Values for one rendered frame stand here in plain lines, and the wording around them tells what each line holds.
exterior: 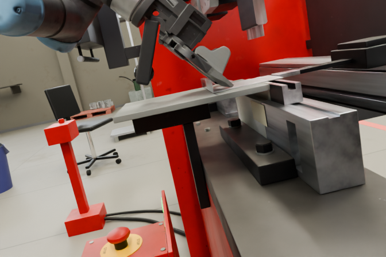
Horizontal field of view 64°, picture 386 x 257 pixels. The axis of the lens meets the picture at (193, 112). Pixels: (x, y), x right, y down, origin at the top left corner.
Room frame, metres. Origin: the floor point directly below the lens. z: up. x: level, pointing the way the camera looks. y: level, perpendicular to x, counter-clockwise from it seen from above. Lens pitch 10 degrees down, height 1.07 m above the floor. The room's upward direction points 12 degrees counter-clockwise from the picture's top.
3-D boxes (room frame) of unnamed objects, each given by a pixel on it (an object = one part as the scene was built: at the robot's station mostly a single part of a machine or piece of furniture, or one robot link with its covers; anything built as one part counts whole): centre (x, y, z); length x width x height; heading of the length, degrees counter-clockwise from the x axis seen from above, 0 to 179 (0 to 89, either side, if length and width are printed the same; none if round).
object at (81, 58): (1.84, 0.52, 1.20); 0.45 x 0.03 x 0.08; 4
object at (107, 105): (9.08, 2.89, 0.18); 1.24 x 0.86 x 0.35; 97
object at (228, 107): (1.15, -0.11, 0.92); 0.50 x 0.06 x 0.10; 4
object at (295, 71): (0.61, -0.30, 1.01); 0.26 x 0.12 x 0.05; 94
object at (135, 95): (9.18, 1.48, 0.48); 1.01 x 0.81 x 0.97; 7
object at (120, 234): (0.49, 0.17, 0.79); 0.04 x 0.04 x 0.04
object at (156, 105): (0.59, 0.00, 1.00); 0.26 x 0.18 x 0.01; 94
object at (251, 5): (0.60, -0.15, 1.13); 0.10 x 0.02 x 0.10; 4
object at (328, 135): (0.55, -0.15, 0.92); 0.39 x 0.06 x 0.10; 4
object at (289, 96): (0.57, -0.15, 0.99); 0.20 x 0.03 x 0.03; 4
